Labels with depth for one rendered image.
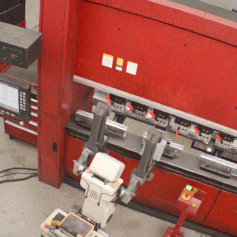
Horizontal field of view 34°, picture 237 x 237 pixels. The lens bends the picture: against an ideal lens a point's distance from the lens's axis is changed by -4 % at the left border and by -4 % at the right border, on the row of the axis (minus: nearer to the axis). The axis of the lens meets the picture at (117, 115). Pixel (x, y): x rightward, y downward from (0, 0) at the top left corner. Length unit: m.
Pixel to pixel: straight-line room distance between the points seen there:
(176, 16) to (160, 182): 1.67
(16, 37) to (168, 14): 1.13
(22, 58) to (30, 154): 1.98
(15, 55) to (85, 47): 0.66
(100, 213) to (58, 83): 1.13
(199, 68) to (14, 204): 2.38
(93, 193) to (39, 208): 1.35
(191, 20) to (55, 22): 1.02
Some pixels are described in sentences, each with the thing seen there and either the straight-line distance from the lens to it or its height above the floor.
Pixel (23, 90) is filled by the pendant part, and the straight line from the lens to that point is 3.12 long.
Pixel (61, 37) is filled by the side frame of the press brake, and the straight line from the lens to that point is 3.15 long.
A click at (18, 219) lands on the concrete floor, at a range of 4.20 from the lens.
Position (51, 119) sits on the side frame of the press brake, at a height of 1.00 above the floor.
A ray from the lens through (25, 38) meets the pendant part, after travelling 3.01.
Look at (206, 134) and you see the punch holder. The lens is 3.49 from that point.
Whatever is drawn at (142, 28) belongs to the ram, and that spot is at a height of 2.04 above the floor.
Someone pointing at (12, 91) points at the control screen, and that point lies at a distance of 3.19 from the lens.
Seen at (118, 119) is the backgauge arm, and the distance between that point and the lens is 4.01.
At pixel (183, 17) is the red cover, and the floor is 2.25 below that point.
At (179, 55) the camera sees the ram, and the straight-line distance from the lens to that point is 3.11.
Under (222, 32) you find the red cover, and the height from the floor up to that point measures 2.24.
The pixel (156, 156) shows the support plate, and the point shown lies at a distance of 3.52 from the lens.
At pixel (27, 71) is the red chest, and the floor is 0.98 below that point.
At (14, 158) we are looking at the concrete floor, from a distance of 4.71.
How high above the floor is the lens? 3.53
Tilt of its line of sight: 42 degrees down
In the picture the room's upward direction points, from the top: 10 degrees clockwise
